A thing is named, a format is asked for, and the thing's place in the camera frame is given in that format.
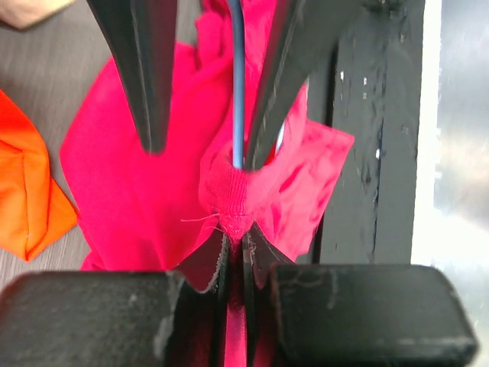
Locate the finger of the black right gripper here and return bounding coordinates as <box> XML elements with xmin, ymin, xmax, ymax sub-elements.
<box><xmin>88</xmin><ymin>0</ymin><xmax>178</xmax><ymax>154</ymax></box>
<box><xmin>244</xmin><ymin>0</ymin><xmax>367</xmax><ymax>171</ymax></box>

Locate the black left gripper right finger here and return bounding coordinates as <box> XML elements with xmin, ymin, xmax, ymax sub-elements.
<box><xmin>241</xmin><ymin>223</ymin><xmax>293</xmax><ymax>366</ymax></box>

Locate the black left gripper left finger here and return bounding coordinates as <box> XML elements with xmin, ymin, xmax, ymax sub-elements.
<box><xmin>167</xmin><ymin>231</ymin><xmax>229</xmax><ymax>366</ymax></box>

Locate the light blue wire hanger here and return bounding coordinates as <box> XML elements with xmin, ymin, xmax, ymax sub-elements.
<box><xmin>228</xmin><ymin>0</ymin><xmax>287</xmax><ymax>171</ymax></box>

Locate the magenta t shirt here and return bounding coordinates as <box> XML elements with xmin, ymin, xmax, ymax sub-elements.
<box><xmin>59</xmin><ymin>0</ymin><xmax>355</xmax><ymax>367</ymax></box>

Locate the orange t shirt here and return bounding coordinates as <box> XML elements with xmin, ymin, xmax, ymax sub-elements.
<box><xmin>1</xmin><ymin>93</ymin><xmax>77</xmax><ymax>261</ymax></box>

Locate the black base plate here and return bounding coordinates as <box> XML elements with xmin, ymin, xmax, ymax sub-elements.
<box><xmin>300</xmin><ymin>1</ymin><xmax>425</xmax><ymax>264</ymax></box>

